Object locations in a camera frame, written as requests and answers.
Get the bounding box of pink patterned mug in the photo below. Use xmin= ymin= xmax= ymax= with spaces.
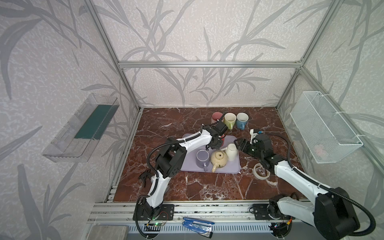
xmin=211 ymin=112 xmax=224 ymax=124

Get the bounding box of light green mug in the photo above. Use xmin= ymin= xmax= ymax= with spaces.
xmin=224 ymin=113 xmax=237 ymax=131

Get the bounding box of white mug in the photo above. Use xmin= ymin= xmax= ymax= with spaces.
xmin=221 ymin=144 xmax=238 ymax=162

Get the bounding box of blue mug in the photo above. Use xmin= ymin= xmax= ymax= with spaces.
xmin=236 ymin=113 xmax=249 ymax=130

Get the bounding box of purple mug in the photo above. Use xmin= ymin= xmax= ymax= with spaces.
xmin=196 ymin=150 xmax=210 ymax=172

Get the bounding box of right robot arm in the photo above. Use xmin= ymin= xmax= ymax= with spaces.
xmin=234 ymin=133 xmax=377 ymax=240

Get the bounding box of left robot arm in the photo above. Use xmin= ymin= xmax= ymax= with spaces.
xmin=137 ymin=121 xmax=228 ymax=214

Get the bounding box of clear tape roll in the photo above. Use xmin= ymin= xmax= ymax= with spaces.
xmin=253 ymin=163 xmax=271 ymax=181

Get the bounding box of lavender plastic tray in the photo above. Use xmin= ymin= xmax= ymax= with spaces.
xmin=181 ymin=136 xmax=241 ymax=174

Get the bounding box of blue stapler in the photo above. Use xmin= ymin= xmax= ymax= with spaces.
xmin=183 ymin=217 xmax=215 ymax=239

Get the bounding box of green circuit board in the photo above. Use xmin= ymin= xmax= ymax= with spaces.
xmin=145 ymin=221 xmax=167 ymax=232

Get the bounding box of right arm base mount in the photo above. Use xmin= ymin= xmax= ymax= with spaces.
xmin=249 ymin=201 xmax=282 ymax=220

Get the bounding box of white wire basket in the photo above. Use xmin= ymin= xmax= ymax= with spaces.
xmin=290 ymin=91 xmax=364 ymax=164

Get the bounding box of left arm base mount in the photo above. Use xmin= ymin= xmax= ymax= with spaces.
xmin=133 ymin=204 xmax=175 ymax=221

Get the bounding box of clear plastic wall bin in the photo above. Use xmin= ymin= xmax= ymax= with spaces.
xmin=42 ymin=94 xmax=120 ymax=163

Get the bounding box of aluminium frame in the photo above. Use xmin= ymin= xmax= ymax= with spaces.
xmin=83 ymin=0 xmax=384 ymax=232

